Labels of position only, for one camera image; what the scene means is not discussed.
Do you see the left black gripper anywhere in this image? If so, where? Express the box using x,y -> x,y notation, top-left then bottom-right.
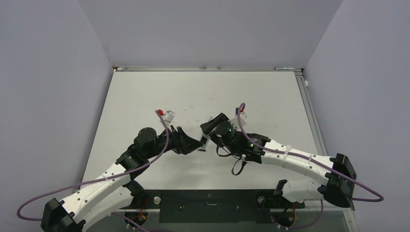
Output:
145,125 -> 202,159

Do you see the white remote control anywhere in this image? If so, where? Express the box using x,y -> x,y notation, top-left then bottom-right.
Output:
200,116 -> 214,149

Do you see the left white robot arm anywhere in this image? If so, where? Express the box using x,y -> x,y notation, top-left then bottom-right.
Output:
41,127 -> 203,232

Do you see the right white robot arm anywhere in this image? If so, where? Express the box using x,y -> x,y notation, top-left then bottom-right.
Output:
200,113 -> 357,208

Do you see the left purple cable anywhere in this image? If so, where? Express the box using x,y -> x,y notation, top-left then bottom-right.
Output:
16,110 -> 170,221

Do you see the purple cable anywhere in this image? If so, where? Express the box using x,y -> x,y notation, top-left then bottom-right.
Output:
16,110 -> 170,221
236,102 -> 384,203

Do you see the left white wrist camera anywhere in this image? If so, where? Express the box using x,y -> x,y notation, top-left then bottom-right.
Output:
158,109 -> 176,124

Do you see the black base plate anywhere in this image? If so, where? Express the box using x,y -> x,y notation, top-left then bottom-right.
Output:
126,189 -> 305,224

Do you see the aluminium right rail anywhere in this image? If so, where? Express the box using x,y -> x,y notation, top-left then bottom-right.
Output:
294,69 -> 357,209

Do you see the aluminium rail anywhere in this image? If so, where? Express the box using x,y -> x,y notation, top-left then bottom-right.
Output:
294,69 -> 357,209
113,66 -> 303,73

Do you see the aluminium back rail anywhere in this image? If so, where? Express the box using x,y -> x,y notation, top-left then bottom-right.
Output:
113,66 -> 303,73

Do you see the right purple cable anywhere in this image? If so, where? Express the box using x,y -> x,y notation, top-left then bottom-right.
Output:
236,102 -> 384,203

